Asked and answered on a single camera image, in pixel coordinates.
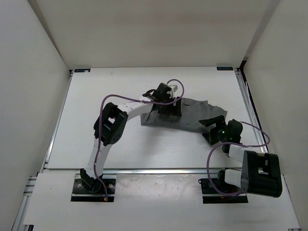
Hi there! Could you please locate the right aluminium frame rail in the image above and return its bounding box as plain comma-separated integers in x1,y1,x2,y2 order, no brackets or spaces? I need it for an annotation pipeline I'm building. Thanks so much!
234,67,301,229

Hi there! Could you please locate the grey pleated skirt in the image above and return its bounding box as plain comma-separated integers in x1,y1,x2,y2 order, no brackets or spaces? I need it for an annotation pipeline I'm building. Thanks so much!
141,98,227,133

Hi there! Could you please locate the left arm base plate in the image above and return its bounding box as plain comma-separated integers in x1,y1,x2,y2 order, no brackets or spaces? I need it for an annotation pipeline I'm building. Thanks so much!
71,174,116,203

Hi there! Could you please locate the right blue label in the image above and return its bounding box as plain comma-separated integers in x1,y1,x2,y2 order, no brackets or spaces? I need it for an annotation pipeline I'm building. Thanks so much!
217,66,233,71

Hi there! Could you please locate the aluminium frame rail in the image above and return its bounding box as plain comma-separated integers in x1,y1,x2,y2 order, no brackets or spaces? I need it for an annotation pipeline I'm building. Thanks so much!
234,67,301,229
11,70,74,231

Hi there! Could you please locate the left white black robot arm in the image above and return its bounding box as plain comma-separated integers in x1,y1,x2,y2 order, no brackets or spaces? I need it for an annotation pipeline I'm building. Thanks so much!
80,79,184,194

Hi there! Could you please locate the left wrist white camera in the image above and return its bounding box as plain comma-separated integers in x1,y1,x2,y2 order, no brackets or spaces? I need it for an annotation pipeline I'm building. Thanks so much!
168,84,178,92

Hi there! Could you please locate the left blue label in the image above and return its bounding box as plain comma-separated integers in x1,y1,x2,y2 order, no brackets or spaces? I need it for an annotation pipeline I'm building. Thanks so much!
74,68,91,73

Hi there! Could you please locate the aluminium front rail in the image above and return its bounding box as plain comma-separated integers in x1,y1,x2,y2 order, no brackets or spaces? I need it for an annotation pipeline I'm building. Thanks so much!
42,168,207,175

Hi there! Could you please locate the left aluminium frame rail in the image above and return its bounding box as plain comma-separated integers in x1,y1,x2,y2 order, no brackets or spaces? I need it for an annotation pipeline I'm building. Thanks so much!
11,70,74,231

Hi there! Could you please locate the blue label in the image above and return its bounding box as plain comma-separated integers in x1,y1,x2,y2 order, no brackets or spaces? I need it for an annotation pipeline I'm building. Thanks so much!
74,68,91,73
217,66,233,71

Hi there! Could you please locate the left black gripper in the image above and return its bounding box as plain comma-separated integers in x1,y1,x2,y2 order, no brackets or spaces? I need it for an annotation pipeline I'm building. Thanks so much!
157,95,180,116

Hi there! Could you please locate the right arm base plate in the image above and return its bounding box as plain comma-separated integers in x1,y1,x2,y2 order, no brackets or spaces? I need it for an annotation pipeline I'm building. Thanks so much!
198,169,248,204

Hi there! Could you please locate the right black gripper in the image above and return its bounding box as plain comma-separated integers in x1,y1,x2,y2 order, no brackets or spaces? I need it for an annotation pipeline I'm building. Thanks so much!
199,115,229,145

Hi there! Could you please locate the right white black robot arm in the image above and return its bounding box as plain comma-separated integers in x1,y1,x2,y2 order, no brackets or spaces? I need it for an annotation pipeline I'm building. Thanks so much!
199,115,282,198

